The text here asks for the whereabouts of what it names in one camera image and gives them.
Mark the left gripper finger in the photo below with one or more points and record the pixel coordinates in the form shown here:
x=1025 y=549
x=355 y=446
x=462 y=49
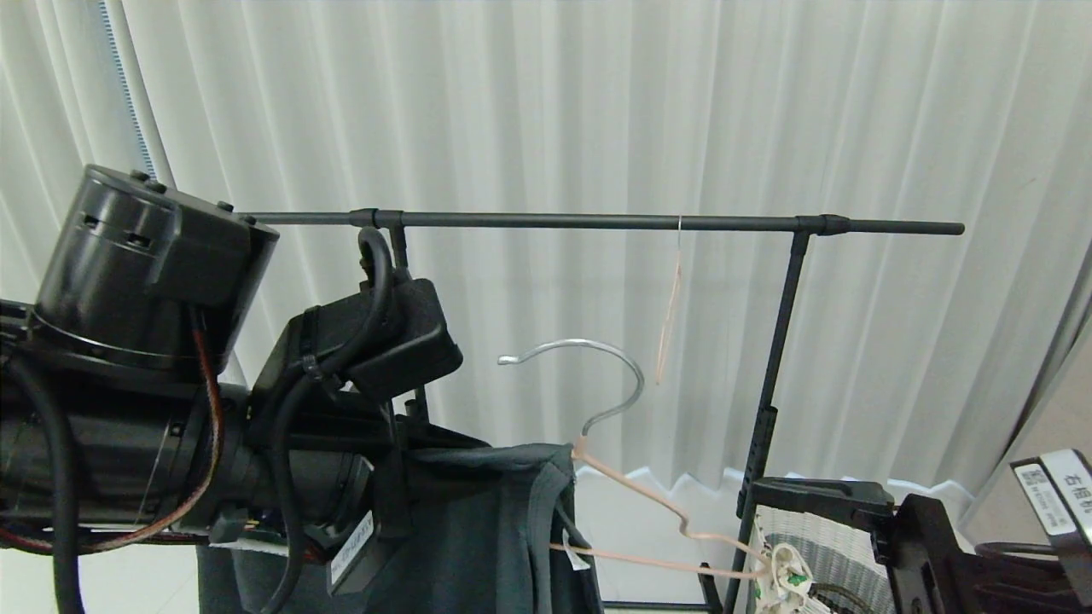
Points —
x=435 y=437

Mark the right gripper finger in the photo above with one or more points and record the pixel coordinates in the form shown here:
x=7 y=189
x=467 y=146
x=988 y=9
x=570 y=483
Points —
x=827 y=501

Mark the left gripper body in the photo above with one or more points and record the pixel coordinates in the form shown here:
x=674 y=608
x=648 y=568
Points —
x=290 y=495

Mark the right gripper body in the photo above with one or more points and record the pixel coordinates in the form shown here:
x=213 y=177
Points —
x=926 y=571

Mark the dark grey long-sleeved shirt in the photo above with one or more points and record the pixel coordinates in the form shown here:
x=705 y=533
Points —
x=478 y=537

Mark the pink clothes hanger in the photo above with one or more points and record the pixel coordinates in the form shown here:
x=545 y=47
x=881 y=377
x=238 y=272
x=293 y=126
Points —
x=597 y=342
x=670 y=315

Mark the white laundry basket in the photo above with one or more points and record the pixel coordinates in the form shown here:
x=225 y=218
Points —
x=845 y=554

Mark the black clothes rack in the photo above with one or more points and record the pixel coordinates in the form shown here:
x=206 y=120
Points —
x=597 y=221

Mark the cream printed garment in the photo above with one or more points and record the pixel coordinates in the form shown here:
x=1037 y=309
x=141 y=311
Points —
x=785 y=580

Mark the white curtain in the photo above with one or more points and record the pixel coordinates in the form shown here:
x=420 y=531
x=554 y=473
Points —
x=597 y=102

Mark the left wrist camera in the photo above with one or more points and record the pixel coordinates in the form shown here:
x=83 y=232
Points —
x=401 y=341

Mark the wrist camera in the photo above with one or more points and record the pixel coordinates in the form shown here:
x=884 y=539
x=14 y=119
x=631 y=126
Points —
x=1058 y=503
x=401 y=341

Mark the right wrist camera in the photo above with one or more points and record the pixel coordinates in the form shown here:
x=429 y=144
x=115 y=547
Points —
x=1058 y=503

